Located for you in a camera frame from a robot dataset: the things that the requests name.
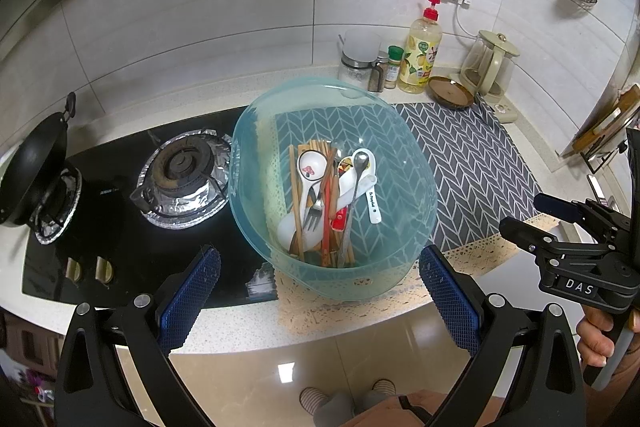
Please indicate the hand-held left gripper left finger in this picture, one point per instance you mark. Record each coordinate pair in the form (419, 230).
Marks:
(192, 297)

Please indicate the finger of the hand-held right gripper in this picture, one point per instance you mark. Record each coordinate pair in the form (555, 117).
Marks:
(527, 234)
(557, 206)

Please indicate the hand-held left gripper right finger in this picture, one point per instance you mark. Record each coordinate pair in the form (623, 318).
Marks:
(447, 302)

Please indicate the translucent blue plastic basin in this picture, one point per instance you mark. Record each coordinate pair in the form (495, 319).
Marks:
(325, 284)

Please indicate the metal fork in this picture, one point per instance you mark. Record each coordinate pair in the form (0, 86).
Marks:
(311, 219)

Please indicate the red chopstick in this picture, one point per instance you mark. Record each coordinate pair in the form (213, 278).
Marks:
(328, 217)

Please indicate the white spoon orange print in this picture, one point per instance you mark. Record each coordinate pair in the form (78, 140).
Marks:
(350, 192)

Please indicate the long metal spoon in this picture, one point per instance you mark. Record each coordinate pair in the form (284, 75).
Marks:
(359, 161)

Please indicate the white spoon red print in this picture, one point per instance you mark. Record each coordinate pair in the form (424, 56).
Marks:
(310, 167)

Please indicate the pile of chopsticks and spoons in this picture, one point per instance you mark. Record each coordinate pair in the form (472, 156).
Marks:
(320, 147)

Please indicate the person's right hand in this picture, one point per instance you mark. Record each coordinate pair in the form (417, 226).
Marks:
(595, 342)

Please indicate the foil burner liner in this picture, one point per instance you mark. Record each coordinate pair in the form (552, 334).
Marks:
(67, 202)
(200, 207)

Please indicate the stove knob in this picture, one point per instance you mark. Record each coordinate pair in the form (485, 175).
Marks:
(105, 268)
(75, 269)

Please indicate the grey chevron lace-edged mat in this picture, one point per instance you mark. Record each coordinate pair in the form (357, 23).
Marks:
(475, 157)

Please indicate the wooden cutting board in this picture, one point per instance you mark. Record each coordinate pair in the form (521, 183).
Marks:
(607, 122)

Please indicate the black gas stove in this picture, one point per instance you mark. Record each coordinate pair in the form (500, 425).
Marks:
(115, 237)

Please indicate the beige kettle base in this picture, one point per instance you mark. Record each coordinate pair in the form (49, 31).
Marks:
(505, 112)

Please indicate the striped grey slipper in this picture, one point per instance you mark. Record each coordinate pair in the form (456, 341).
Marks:
(314, 402)
(382, 389)

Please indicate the gas burner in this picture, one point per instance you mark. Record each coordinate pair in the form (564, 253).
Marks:
(177, 162)

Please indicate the beige electric kettle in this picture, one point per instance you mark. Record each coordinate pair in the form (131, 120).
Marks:
(492, 72)

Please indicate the yellow dish soap bottle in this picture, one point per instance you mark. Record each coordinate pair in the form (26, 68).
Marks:
(420, 62)

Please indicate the black wok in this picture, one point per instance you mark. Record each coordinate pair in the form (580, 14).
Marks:
(35, 167)

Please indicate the green lid spice jar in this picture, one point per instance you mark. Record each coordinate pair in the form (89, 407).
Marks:
(392, 69)

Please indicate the silver lid spice jar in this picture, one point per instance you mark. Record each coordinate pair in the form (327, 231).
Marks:
(378, 74)

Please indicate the glass jar white powder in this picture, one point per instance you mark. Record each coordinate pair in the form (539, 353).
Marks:
(352, 79)

